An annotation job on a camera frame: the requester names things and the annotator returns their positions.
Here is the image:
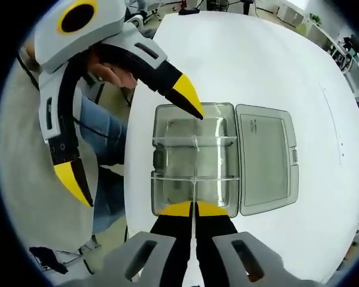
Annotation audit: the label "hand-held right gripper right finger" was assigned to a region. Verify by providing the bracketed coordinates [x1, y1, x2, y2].
[196, 200, 330, 287]

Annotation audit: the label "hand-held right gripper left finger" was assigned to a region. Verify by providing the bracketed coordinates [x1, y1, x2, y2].
[102, 200, 196, 287]

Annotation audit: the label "grey transparent guide fixture box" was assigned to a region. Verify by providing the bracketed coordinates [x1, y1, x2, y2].
[150, 102, 300, 219]

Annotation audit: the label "person's left hand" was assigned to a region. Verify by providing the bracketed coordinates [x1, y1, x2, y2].
[88, 46, 139, 90]

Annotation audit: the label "white office chair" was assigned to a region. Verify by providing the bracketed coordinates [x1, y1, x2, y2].
[124, 14, 164, 38]

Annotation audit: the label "person's blue jeans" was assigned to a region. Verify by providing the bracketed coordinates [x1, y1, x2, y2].
[73, 94, 129, 234]

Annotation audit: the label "operator in white shirt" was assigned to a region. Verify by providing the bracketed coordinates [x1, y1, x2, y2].
[0, 56, 129, 254]

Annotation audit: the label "seated person in background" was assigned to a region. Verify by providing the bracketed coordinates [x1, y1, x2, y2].
[17, 52, 42, 91]

